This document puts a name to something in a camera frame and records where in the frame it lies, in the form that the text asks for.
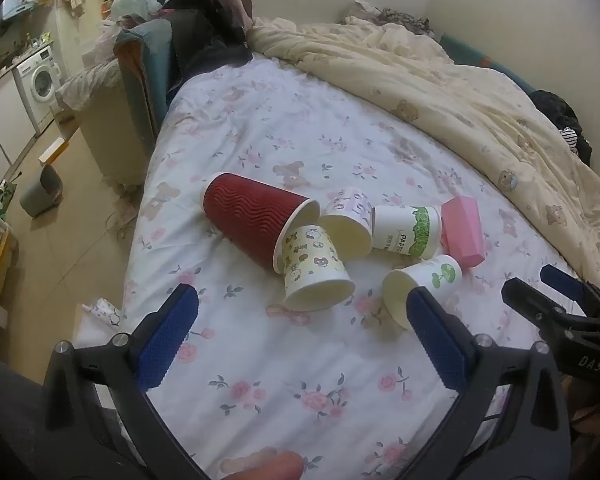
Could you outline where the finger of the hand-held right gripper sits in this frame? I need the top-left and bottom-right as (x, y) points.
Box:
(501, 277), (588, 333)
(540, 264), (600, 322)

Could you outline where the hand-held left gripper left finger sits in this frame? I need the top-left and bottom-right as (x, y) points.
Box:
(42, 284), (211, 480)

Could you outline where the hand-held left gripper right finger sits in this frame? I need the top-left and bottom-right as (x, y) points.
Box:
(406, 285), (571, 480)

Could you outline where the white green leaf paper cup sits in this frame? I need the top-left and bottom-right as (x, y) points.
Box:
(382, 254), (463, 331)

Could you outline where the white green label paper cup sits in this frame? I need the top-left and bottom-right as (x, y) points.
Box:
(371, 205), (443, 257)

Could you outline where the yellow cartoon print paper cup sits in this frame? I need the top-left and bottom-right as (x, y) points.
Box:
(279, 223), (356, 312)

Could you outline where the red ribbed paper cup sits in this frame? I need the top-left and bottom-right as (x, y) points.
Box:
(202, 172), (321, 273)

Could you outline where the purple cartoon print paper cup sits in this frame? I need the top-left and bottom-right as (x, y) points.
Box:
(321, 186), (374, 261)

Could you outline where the crumpled paper cup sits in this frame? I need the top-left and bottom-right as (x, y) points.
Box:
(81, 297), (127, 332)

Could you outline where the person's left hand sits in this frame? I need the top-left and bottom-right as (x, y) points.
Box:
(219, 449), (305, 480)

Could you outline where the pink box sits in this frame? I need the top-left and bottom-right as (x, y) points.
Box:
(439, 196), (484, 270)

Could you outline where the black striped clothing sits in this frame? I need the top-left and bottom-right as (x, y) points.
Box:
(530, 89), (593, 166)

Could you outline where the grey trash bin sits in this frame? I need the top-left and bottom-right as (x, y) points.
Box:
(19, 164), (65, 218)

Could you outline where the cream bear print duvet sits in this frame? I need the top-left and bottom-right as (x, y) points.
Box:
(247, 15), (600, 291)

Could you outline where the cardboard box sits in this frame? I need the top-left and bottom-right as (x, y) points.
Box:
(37, 125), (81, 167)

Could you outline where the floral white bed sheet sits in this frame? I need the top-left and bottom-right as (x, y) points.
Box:
(75, 55), (600, 480)

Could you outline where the white cabinet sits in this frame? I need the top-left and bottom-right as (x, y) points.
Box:
(0, 72), (37, 181)

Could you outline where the white washing machine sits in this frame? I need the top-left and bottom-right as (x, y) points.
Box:
(11, 45), (63, 136)

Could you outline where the dark patterned cloth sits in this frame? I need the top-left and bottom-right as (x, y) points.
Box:
(337, 1), (437, 40)

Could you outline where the dark clothes pile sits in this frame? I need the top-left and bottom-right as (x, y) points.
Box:
(152, 0), (256, 96)

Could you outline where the white plastic bag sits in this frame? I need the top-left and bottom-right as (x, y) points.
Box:
(100, 0), (163, 28)

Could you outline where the teal bed frame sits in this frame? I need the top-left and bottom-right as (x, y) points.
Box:
(114, 17), (181, 156)

